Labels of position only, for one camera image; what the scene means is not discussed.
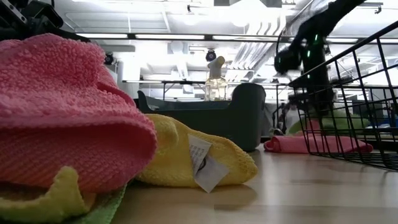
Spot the yellow microfiber towel with label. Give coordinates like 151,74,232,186
136,113,259,194

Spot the pink microfiber towel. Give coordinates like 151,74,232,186
264,135,374,154
0,33,159,195

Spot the green microfiber towel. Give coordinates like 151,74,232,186
67,183,128,224
287,110,371,136

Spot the dark teal plastic basket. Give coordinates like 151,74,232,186
137,82,267,152

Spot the clear spray bottle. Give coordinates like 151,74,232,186
204,55,228,102

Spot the black wire basket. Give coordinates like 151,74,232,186
288,21,398,172

